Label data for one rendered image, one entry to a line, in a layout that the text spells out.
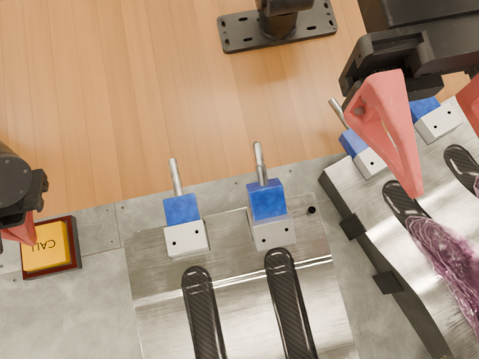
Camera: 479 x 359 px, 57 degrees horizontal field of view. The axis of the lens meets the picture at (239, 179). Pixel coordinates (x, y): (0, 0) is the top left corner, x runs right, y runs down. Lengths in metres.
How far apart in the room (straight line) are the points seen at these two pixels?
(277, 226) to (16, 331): 0.41
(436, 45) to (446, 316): 0.40
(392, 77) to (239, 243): 0.36
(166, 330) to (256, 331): 0.11
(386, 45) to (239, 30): 0.51
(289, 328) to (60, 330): 0.33
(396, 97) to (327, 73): 0.50
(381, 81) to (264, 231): 0.31
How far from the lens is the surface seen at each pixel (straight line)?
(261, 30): 0.78
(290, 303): 0.59
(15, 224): 0.60
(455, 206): 0.68
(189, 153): 0.71
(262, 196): 0.54
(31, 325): 0.73
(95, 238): 0.71
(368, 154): 0.64
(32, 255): 0.70
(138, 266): 0.59
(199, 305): 0.59
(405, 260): 0.63
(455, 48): 0.30
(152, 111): 0.74
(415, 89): 0.34
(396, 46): 0.30
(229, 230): 0.58
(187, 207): 0.58
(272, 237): 0.55
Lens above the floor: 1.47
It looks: 75 degrees down
